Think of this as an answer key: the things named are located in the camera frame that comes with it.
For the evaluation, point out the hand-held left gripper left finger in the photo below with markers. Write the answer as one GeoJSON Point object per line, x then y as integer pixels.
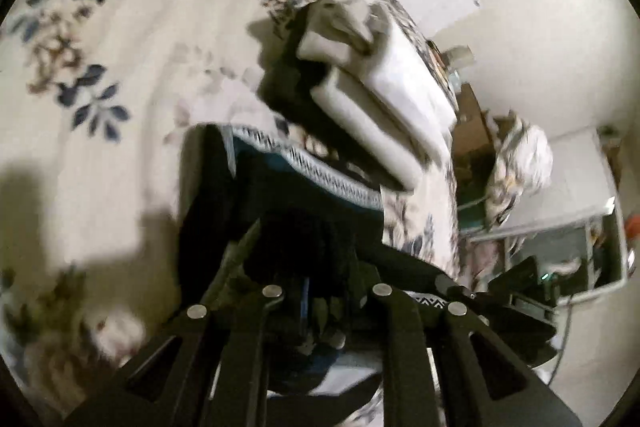
{"type": "Point", "coordinates": [250, 347]}

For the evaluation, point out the floral bedspread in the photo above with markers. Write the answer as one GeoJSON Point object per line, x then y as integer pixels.
{"type": "Point", "coordinates": [165, 57]}

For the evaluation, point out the white wardrobe shelf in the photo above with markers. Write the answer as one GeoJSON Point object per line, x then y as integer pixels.
{"type": "Point", "coordinates": [575, 177]}

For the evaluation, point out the white folded garment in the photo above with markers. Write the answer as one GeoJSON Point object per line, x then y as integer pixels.
{"type": "Point", "coordinates": [400, 77]}

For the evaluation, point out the metal folding chair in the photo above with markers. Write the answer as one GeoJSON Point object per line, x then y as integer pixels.
{"type": "Point", "coordinates": [470, 217]}

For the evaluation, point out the beige table lamp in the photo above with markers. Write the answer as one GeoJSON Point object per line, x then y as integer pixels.
{"type": "Point", "coordinates": [457, 56]}

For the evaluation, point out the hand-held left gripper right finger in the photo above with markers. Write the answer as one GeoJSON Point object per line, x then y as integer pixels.
{"type": "Point", "coordinates": [400, 357]}

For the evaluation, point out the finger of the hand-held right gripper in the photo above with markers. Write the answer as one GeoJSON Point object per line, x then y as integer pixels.
{"type": "Point", "coordinates": [410, 267]}

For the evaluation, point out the large cardboard box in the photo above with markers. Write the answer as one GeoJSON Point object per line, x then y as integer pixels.
{"type": "Point", "coordinates": [470, 122]}

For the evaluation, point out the black folded garment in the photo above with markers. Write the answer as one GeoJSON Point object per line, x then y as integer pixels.
{"type": "Point", "coordinates": [285, 82]}

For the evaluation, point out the pile of white clothes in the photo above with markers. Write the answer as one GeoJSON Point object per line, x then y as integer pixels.
{"type": "Point", "coordinates": [525, 157]}

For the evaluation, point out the striped knit sweater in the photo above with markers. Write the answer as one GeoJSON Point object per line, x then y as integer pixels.
{"type": "Point", "coordinates": [260, 187]}

